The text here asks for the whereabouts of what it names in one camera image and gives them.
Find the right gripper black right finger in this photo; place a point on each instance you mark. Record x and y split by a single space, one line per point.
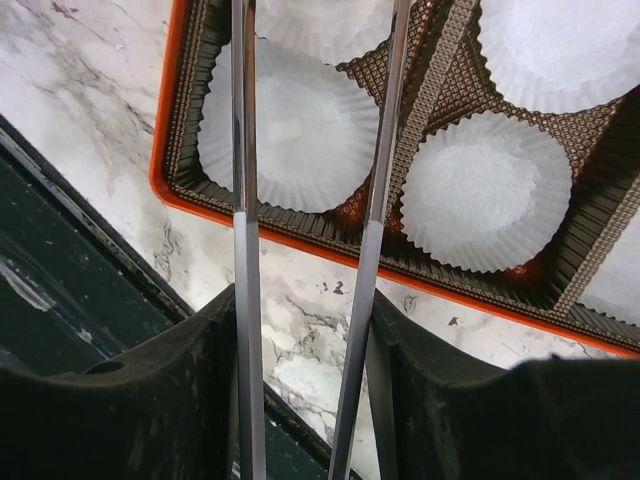
440 413

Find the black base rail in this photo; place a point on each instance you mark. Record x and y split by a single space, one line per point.
73 294

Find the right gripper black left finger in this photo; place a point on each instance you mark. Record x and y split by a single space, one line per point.
166 409

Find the steel serving tongs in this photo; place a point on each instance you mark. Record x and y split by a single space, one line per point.
246 245

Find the white paper cupcake liner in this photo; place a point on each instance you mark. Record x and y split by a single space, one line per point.
614 289
333 32
486 194
316 131
561 56

